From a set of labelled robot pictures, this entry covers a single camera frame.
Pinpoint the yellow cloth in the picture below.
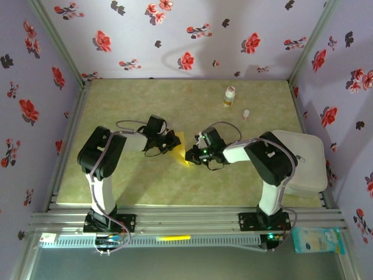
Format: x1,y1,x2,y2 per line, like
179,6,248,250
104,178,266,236
167,131,190,167

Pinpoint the white square plastic container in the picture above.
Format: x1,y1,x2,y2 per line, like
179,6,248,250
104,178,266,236
272,129,328,197

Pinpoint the large white bottle orange label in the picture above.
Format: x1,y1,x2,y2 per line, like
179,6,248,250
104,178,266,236
223,86,236,107

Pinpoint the controller board with green light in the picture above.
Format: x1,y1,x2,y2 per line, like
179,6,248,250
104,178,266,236
261,232,285,253

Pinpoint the blue wet wipes packet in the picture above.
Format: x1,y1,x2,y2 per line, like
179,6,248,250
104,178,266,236
292,226,346,255

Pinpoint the white card with red mark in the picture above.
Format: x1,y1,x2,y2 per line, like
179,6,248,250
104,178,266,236
40,232,58,244

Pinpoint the thin black left gripper cable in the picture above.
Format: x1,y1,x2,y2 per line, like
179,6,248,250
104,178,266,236
144,147,164,158

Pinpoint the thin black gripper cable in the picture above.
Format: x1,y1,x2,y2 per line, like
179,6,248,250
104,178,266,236
205,162,231,172
144,147,164,158

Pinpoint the thin black right gripper cable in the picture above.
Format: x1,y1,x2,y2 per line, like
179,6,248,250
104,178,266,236
205,162,231,172

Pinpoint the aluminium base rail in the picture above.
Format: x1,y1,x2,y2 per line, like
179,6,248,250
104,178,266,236
29,205,349,233

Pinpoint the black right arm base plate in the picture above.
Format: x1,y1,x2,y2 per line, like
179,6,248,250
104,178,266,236
238,212,292,233

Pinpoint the grey slotted cable duct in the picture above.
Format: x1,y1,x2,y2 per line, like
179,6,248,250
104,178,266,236
55,234,261,249

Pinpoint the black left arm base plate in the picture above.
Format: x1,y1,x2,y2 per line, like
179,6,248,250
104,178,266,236
83,212,137,233

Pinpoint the grey left arm cable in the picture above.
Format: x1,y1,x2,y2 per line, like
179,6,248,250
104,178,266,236
89,119,149,256

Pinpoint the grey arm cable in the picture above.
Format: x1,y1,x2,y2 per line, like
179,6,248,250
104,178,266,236
89,119,149,256
209,121,298,253

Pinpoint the aluminium side rail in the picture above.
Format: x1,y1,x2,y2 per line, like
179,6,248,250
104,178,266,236
287,80,340,209
43,81,93,212

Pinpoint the connector board with coloured wires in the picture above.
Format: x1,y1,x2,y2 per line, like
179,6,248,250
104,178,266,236
94,233,123,254

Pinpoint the grey right arm cable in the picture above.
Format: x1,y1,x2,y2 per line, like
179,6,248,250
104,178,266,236
209,121,298,253

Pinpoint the aluminium frame post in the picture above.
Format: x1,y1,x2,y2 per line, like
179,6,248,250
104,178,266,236
27,0,91,88
288,0,340,85

